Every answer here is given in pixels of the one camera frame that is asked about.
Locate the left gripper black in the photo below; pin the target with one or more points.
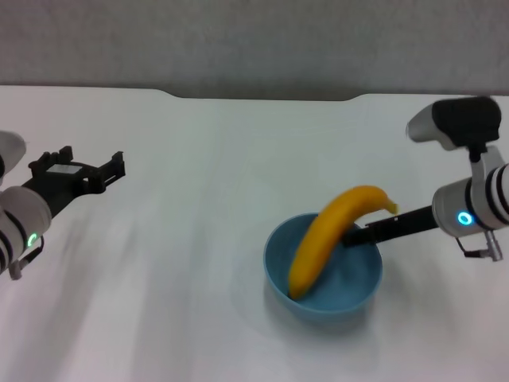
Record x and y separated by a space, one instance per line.
63 185

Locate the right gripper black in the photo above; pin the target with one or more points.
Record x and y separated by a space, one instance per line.
409 224

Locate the yellow banana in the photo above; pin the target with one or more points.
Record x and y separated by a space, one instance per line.
330 227

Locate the blue plastic bowl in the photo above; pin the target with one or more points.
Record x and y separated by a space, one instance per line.
342 294

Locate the left robot arm silver white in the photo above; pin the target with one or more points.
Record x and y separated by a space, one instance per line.
24 215

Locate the right robot arm silver white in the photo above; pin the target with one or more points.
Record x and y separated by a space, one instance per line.
477 203

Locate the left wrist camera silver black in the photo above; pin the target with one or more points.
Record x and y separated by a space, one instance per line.
10 149

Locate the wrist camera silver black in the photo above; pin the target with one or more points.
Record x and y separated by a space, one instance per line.
10 149
461 119

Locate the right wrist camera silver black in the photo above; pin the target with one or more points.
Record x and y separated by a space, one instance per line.
461 119

